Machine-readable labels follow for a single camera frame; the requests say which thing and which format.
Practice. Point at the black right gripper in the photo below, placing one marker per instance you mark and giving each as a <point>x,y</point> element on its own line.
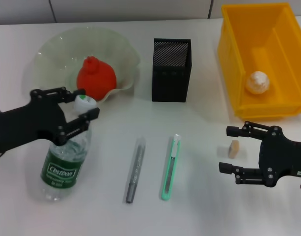
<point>282,157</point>

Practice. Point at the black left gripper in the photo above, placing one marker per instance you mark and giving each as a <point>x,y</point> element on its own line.
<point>22,123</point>

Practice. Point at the clear water bottle green label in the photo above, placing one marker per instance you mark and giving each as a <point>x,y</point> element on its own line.
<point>63,167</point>

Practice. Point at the white paper ball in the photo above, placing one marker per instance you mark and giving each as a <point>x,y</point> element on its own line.
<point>258,82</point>

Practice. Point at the green utility knife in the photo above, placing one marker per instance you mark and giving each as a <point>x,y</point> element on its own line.
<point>171,167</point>

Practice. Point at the grey pen with clear cap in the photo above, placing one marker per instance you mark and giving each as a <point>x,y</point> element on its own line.
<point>136,169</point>

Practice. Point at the beige eraser with barcode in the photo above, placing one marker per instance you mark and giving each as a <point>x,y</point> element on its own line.
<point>233,149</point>

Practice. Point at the red-orange fruit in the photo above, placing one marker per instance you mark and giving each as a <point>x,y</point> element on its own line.
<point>96,76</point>

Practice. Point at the translucent wavy glass fruit plate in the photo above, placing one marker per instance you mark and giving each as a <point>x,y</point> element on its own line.
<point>62,49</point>

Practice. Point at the black mesh pen holder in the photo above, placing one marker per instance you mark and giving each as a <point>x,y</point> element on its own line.
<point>171,83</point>

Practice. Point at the yellow plastic storage bin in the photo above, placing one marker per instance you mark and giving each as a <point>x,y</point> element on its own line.
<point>268,49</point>

